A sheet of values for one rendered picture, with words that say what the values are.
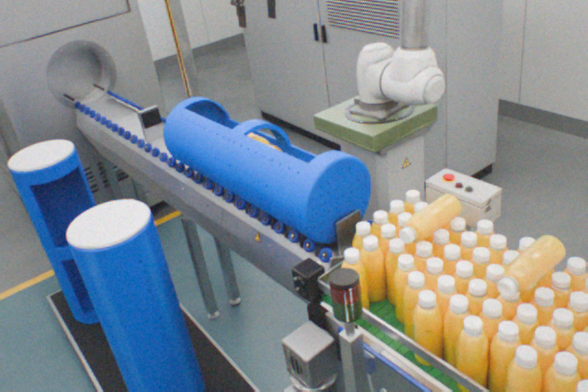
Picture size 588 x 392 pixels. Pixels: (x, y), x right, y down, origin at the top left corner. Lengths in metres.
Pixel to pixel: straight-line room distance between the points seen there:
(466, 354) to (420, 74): 1.07
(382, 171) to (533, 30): 2.41
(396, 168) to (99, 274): 1.20
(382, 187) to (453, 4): 1.27
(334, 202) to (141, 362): 0.95
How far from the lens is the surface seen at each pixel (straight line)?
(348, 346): 1.26
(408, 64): 2.06
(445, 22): 3.19
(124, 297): 1.98
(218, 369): 2.56
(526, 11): 4.43
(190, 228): 2.67
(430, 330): 1.38
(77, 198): 2.92
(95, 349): 2.88
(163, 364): 2.21
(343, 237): 1.71
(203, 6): 7.22
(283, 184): 1.67
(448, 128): 3.44
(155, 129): 2.76
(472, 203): 1.68
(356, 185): 1.72
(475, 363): 1.34
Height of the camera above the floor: 2.00
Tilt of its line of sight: 29 degrees down
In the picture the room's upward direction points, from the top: 9 degrees counter-clockwise
